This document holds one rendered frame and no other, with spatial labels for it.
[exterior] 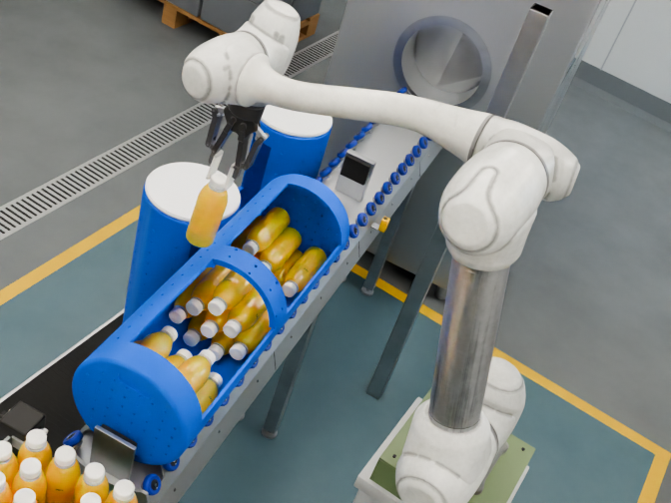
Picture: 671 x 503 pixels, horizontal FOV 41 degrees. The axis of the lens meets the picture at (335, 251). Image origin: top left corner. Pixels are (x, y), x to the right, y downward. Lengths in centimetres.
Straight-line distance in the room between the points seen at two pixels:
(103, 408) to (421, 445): 68
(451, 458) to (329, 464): 166
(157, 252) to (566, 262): 270
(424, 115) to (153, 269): 127
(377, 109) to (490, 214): 36
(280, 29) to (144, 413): 82
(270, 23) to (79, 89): 330
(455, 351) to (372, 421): 196
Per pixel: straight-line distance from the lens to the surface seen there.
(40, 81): 500
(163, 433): 192
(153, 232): 260
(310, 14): 593
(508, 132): 157
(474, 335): 158
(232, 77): 162
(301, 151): 303
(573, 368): 421
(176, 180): 265
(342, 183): 295
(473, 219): 139
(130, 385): 188
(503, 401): 189
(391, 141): 334
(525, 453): 218
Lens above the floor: 261
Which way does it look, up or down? 38 degrees down
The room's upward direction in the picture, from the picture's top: 19 degrees clockwise
